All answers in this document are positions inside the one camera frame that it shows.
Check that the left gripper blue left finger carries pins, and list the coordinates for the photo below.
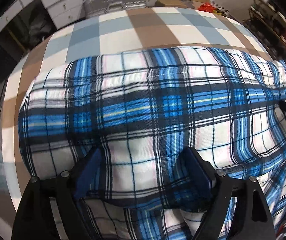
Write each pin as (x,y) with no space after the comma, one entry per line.
(35,219)

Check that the small cardboard box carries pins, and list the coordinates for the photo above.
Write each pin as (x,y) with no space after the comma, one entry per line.
(170,3)

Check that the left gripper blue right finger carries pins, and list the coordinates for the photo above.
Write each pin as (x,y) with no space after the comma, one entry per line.
(252,218)

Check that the shoe rack with shoes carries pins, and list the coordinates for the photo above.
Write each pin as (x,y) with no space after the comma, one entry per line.
(268,24)

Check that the orange plastic bag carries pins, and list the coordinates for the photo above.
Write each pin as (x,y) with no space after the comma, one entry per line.
(206,7)

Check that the black bag under desk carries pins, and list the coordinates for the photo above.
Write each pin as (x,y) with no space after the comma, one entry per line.
(40,29)

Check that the blue white plaid shirt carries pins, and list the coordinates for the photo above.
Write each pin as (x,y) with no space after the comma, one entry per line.
(142,109)

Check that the white drawer desk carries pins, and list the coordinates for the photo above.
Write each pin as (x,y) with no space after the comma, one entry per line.
(62,12)

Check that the silver flat suitcase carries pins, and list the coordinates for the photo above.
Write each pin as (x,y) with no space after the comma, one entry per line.
(100,7)

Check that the checkered brown blue bedsheet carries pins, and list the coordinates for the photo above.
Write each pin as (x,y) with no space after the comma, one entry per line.
(111,33)

